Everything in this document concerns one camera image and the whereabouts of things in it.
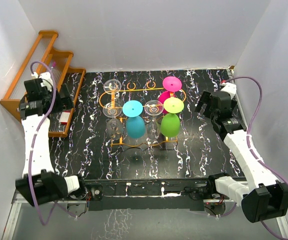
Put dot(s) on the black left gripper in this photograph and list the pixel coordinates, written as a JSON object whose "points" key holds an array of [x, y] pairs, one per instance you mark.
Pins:
{"points": [[65, 103]]}

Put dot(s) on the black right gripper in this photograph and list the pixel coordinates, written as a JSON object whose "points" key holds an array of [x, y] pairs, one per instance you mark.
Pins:
{"points": [[205, 99]]}

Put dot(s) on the green wine glass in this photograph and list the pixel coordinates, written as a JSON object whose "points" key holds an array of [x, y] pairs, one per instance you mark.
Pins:
{"points": [[170, 124]]}

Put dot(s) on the pink wine glass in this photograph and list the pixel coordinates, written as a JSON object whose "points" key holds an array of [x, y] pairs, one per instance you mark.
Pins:
{"points": [[170, 103]]}

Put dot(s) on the clear wine glass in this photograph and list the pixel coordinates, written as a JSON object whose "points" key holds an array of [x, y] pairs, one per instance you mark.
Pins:
{"points": [[113, 87], [153, 109]]}

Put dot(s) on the blue wine glass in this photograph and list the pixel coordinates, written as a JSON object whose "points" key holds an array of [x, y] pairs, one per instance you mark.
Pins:
{"points": [[135, 125]]}

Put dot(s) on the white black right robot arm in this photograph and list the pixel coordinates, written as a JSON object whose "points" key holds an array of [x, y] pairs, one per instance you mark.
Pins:
{"points": [[264, 197]]}

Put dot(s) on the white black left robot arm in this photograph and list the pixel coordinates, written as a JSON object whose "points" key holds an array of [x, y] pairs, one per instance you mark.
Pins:
{"points": [[39, 179]]}

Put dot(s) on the orange wooden shelf rack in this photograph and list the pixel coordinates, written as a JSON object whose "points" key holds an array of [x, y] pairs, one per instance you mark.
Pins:
{"points": [[39, 59]]}

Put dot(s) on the red white eraser block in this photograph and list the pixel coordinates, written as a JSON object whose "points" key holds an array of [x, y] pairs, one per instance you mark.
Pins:
{"points": [[64, 117]]}

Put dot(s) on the pink capped marker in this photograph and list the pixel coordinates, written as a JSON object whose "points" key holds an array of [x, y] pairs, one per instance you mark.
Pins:
{"points": [[53, 65]]}

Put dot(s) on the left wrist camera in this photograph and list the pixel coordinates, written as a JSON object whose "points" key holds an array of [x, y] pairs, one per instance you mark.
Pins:
{"points": [[46, 79]]}

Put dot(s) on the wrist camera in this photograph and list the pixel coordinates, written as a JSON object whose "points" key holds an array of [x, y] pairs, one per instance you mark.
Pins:
{"points": [[46, 79], [229, 88]]}

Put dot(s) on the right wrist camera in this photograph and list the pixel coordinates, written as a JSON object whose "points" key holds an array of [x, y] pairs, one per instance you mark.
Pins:
{"points": [[229, 88]]}

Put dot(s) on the gold wire wine glass rack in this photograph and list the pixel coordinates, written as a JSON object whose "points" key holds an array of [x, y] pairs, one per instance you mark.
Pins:
{"points": [[157, 119]]}

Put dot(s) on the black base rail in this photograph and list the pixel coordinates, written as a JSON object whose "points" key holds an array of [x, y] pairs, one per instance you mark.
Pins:
{"points": [[153, 194]]}

